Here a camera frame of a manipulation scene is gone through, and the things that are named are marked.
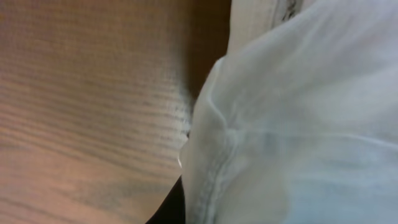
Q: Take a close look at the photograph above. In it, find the white graphic t-shirt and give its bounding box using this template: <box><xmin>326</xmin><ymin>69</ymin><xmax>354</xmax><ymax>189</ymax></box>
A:
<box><xmin>179</xmin><ymin>0</ymin><xmax>397</xmax><ymax>223</ymax></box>

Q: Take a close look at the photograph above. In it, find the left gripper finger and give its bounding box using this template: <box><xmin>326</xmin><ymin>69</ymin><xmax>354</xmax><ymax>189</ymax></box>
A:
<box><xmin>146</xmin><ymin>177</ymin><xmax>186</xmax><ymax>224</ymax></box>

